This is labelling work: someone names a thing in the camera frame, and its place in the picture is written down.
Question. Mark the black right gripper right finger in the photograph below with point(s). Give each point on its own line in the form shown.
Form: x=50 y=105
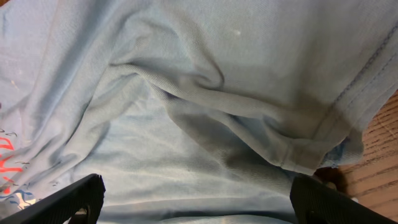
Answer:
x=314 y=202

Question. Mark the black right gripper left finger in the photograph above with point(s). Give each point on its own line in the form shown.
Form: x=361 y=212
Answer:
x=80 y=202

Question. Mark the light blue printed t-shirt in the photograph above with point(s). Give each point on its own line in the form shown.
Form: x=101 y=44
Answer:
x=191 y=111

